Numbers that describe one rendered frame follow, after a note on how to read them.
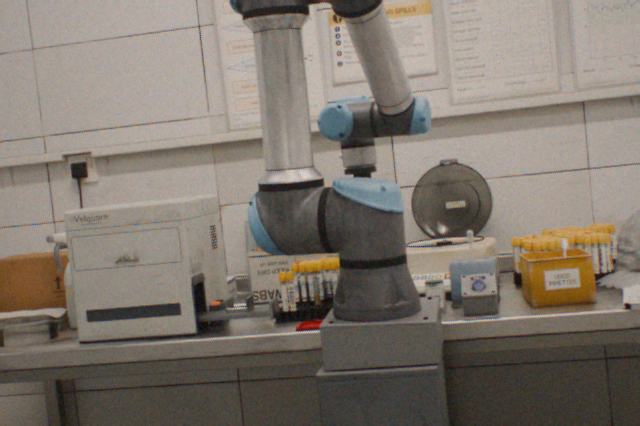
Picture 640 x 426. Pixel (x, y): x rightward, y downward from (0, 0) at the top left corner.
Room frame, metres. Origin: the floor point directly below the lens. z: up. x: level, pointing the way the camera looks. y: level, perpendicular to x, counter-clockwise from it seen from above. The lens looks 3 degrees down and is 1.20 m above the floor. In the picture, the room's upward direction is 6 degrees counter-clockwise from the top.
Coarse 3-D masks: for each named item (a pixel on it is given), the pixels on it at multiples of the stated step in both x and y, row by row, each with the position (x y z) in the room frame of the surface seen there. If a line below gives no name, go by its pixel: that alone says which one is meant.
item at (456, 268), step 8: (448, 264) 1.87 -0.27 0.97; (456, 264) 1.87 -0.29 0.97; (464, 264) 1.86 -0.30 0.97; (472, 264) 1.86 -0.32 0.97; (480, 264) 1.85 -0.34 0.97; (488, 264) 1.85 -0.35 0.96; (496, 264) 1.87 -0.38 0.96; (456, 272) 1.87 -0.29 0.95; (464, 272) 1.86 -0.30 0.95; (472, 272) 1.86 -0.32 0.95; (480, 272) 1.85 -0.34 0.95; (488, 272) 1.85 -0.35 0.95; (496, 272) 1.86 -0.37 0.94; (456, 280) 1.87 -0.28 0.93; (496, 280) 1.85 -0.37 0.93; (456, 288) 1.87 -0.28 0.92; (456, 296) 1.87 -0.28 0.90; (456, 304) 1.86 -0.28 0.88
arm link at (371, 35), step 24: (336, 0) 1.43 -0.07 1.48; (360, 0) 1.44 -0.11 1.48; (360, 24) 1.49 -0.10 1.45; (384, 24) 1.51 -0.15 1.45; (360, 48) 1.54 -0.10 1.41; (384, 48) 1.54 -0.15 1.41; (384, 72) 1.58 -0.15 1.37; (384, 96) 1.63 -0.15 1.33; (408, 96) 1.65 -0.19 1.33; (384, 120) 1.69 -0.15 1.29; (408, 120) 1.68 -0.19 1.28
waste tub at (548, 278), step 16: (528, 256) 1.89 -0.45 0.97; (544, 256) 1.88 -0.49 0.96; (560, 256) 1.88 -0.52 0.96; (576, 256) 1.75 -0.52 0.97; (592, 256) 1.75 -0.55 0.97; (528, 272) 1.77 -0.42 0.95; (544, 272) 1.76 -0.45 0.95; (560, 272) 1.76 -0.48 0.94; (576, 272) 1.75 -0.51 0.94; (592, 272) 1.75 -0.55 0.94; (528, 288) 1.80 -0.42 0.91; (544, 288) 1.76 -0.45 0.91; (560, 288) 1.76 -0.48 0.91; (576, 288) 1.75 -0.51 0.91; (592, 288) 1.75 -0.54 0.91; (544, 304) 1.76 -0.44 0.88; (560, 304) 1.76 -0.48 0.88
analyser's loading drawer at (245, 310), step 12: (228, 300) 1.87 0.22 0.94; (252, 300) 1.89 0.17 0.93; (276, 300) 1.88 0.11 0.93; (204, 312) 1.91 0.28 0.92; (216, 312) 1.89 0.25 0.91; (228, 312) 1.85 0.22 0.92; (240, 312) 1.85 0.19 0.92; (252, 312) 1.84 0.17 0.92; (264, 312) 1.83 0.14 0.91; (276, 312) 1.87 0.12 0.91
